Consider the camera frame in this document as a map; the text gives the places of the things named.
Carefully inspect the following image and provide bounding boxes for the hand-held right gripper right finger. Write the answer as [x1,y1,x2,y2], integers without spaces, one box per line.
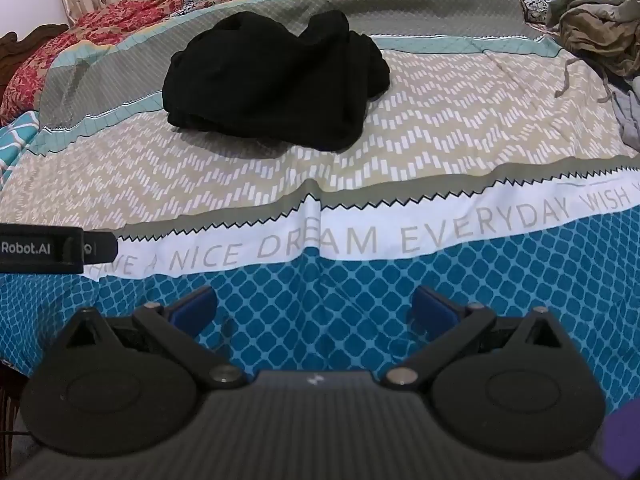
[381,285,567,390]

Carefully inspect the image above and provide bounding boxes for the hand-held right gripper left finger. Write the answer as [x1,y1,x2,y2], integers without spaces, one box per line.
[64,285,247,390]

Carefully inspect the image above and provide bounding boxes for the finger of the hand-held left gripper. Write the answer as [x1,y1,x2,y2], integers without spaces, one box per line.
[82,231,119,265]

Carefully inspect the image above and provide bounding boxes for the black pants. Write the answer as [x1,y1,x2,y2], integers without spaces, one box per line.
[161,9,392,153]

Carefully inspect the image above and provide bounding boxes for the teal lattice pillow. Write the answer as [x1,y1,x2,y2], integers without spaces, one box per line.
[0,109,42,173]

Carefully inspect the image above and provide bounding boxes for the patterned teal and beige bedspread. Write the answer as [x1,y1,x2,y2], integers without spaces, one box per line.
[0,0,640,411]

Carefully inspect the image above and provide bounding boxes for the carved wooden headboard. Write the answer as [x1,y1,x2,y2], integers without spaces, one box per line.
[0,23,69,92]

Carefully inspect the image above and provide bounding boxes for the red floral blanket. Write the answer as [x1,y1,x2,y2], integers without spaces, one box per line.
[0,0,281,126]

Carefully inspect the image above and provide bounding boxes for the purple cloth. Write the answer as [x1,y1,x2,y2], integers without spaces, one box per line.
[601,399,640,480]

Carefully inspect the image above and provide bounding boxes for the grey cloth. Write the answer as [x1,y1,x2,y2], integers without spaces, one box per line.
[611,80,640,151]

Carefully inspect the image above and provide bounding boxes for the olive crumpled garment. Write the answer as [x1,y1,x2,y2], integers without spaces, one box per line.
[545,0,640,103]

